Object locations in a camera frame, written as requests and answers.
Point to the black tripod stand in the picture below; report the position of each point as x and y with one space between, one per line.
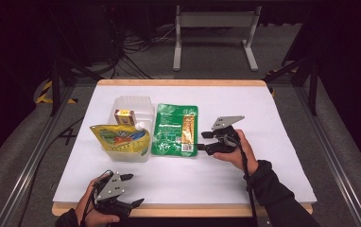
55 85
312 85

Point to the yellow black hazard tape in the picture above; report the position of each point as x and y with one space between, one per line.
44 91

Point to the aluminium floor rail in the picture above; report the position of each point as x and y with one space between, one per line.
336 164
27 170

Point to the white table sheet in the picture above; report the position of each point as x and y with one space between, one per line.
200 179

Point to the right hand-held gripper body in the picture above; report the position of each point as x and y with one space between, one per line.
224 138

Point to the small yellow red box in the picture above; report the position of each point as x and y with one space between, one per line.
125 117

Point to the person's right hand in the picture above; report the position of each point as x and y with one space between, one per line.
240 157

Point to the green snack packet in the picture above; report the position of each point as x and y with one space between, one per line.
170 132

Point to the wooden table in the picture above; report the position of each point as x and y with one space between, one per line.
181 82

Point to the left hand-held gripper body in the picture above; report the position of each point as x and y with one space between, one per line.
112 189

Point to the small white bottle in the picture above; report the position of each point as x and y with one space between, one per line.
140 125

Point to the white metal frame stand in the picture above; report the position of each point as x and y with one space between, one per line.
214 19

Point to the translucent plastic container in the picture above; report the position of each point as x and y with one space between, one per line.
136 105

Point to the person's left hand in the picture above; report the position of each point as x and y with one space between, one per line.
85 208

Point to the yellow snack packet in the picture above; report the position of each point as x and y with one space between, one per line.
122 138

